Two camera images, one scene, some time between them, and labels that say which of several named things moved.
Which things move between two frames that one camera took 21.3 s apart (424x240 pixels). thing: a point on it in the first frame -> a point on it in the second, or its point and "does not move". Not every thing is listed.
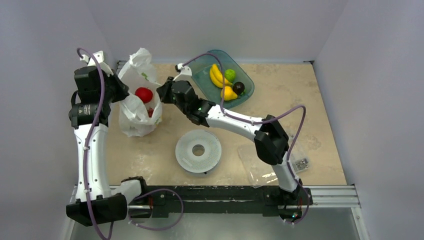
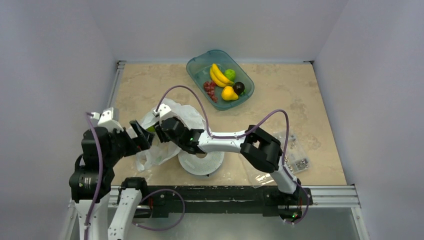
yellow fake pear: [229, 94] does not move
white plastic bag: [136, 118] -> [159, 152]
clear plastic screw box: [260, 172] does not move
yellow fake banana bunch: [217, 77] does not move
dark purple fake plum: [238, 87] does not move
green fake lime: [229, 75] does not move
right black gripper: [166, 91] -> [164, 126]
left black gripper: [123, 89] -> [143, 140]
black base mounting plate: [268, 200] does not move
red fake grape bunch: [150, 111] -> [209, 87]
